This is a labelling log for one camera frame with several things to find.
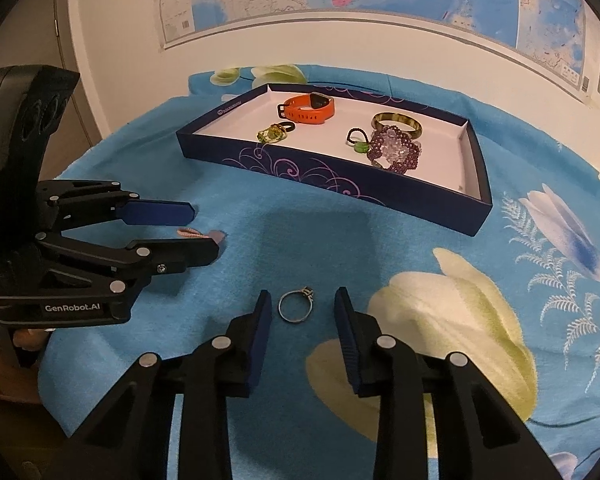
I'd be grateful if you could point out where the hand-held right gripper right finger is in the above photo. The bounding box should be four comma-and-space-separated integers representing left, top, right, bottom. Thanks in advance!
334, 287, 563, 480

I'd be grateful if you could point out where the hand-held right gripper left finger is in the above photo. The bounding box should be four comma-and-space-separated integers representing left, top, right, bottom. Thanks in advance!
67, 290, 273, 480

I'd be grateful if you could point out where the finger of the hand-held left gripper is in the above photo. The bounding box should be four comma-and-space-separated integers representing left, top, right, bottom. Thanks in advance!
36, 180, 196, 234
35, 231, 220, 289

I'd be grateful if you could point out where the silver ring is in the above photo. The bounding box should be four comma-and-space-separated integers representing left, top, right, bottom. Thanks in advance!
278, 286, 315, 324

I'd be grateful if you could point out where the yellow resin ring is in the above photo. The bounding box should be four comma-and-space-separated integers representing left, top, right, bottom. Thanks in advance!
257, 121, 295, 144

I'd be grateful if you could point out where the dark blue box tray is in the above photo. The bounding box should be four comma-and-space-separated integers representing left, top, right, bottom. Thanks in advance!
176, 84, 494, 237

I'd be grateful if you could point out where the purple beaded bracelet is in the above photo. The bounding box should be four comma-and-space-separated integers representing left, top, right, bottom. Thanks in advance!
366, 127, 424, 175

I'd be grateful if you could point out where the person's left forearm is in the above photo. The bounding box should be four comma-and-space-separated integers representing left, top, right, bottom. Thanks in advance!
0, 350, 42, 406

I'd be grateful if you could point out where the person's left hand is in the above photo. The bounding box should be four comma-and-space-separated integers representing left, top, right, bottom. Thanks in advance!
11, 327, 50, 352

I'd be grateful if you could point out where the blue floral cloth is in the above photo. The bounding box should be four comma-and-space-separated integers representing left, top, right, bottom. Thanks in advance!
40, 64, 600, 480

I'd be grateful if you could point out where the orange watch band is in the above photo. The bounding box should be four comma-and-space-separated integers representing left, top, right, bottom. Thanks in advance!
276, 94, 336, 126

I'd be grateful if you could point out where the yellow black bangle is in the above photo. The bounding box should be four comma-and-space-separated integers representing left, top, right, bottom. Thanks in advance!
371, 112, 424, 139

